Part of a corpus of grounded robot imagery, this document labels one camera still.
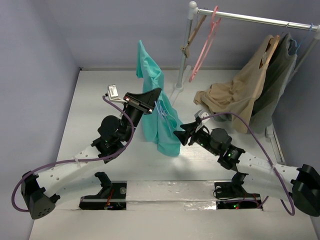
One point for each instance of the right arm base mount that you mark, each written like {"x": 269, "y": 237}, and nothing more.
{"x": 230, "y": 195}

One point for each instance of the wooden clip hanger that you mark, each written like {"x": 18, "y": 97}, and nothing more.
{"x": 185, "y": 48}

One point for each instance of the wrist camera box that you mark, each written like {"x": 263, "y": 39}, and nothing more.
{"x": 201, "y": 117}
{"x": 113, "y": 95}

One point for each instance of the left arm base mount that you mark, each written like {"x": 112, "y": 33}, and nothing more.
{"x": 111, "y": 197}

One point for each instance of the blue hanger under grey shirt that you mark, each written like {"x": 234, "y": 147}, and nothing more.
{"x": 295, "y": 44}

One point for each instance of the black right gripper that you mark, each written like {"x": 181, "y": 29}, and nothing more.
{"x": 193, "y": 134}

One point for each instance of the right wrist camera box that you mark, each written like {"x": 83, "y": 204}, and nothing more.
{"x": 201, "y": 117}

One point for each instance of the teal t shirt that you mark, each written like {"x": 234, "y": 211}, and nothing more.
{"x": 153, "y": 77}

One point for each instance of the grey t shirt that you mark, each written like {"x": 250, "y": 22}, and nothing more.
{"x": 277, "y": 77}

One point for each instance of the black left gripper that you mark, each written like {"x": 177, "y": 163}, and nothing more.
{"x": 144, "y": 102}

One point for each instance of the beige t shirt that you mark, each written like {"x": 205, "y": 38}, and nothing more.
{"x": 238, "y": 95}

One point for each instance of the metal clothes rack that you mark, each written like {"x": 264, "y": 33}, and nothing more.
{"x": 194, "y": 15}

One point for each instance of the blue plastic hanger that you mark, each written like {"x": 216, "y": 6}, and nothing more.
{"x": 166, "y": 122}

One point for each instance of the pink plastic hanger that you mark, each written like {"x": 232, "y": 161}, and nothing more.
{"x": 214, "y": 25}

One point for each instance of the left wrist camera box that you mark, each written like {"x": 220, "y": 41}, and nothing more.
{"x": 113, "y": 95}

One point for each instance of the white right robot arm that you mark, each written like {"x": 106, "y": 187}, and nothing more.
{"x": 255, "y": 175}

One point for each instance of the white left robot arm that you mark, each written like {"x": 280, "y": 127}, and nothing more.
{"x": 39, "y": 187}

